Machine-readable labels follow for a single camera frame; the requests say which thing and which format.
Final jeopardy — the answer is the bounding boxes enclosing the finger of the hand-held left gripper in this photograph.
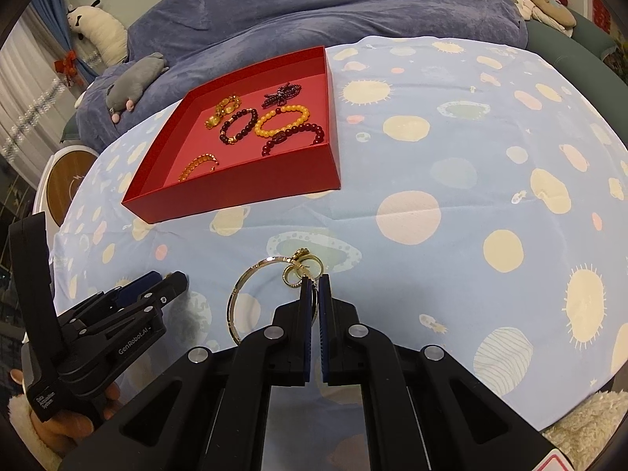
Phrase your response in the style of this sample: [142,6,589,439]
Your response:
[132,271,190,317]
[93,271,164,311]

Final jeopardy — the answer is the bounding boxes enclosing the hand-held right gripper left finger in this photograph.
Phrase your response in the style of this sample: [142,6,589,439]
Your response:
[59,277,315,471]

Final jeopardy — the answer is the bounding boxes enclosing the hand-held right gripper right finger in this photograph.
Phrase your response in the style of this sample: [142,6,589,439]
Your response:
[318,275,560,471]

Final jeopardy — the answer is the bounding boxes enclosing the thin gold charm bangle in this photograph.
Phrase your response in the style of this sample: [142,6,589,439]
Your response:
[226,248,325,347]

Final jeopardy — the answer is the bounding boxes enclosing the red cardboard box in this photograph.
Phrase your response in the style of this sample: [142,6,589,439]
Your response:
[122,46,343,224]

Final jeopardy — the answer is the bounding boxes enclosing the gold chain bangle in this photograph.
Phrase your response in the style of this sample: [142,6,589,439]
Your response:
[177,153,220,184]

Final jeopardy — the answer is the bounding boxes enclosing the yellow-green bead bracelet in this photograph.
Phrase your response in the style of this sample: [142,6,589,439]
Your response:
[205,95,241,131]

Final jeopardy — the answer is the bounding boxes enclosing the black bead bracelet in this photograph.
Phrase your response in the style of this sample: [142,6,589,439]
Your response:
[219,108,259,148]

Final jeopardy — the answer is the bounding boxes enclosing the maroon bead bracelet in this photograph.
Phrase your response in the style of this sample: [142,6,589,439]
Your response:
[258,122,326,158]

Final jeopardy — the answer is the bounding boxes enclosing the orange bead bracelet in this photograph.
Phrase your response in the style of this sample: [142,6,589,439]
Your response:
[254,104,311,141]

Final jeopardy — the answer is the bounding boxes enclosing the purple beaded bow ornament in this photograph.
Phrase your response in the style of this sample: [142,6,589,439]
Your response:
[261,83,302,109]

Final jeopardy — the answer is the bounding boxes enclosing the person's left hand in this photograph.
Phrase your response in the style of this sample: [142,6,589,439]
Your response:
[49,383,123,449]

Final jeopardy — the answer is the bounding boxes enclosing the white round wood-top table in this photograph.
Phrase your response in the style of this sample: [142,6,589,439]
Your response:
[34,144,99,229]

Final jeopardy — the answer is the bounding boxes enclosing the silver tinsel garland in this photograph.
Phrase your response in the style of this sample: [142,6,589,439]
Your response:
[0,76,67,158]

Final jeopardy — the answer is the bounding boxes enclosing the grey mouse plush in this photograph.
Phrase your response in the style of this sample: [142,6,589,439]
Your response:
[105,52,170,125]

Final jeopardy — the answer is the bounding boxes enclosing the blue planet-print bedsheet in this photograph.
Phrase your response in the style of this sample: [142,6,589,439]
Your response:
[51,34,628,433]

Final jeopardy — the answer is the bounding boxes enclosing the red ribbon bow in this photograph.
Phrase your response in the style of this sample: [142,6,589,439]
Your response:
[54,49,79,86]

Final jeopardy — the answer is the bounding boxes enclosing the white curtain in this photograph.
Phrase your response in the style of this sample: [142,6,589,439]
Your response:
[0,44,74,192]

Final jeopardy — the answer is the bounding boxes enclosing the white long plush toy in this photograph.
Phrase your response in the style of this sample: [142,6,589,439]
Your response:
[67,0,129,67]

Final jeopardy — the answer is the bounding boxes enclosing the blue curtain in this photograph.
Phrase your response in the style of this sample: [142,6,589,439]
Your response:
[29,0,99,89]

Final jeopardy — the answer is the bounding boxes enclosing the blue-purple blanket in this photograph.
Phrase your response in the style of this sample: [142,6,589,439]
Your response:
[61,0,528,153]

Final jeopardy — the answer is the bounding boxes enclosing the brown cookie plush pillow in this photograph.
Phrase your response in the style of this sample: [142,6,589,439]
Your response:
[500,0,579,37]

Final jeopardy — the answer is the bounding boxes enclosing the teal bed frame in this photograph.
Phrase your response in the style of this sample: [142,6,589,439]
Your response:
[491,0,628,89]

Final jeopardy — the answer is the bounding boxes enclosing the red wall hanging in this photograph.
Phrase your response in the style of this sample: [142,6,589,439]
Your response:
[590,0,614,47]

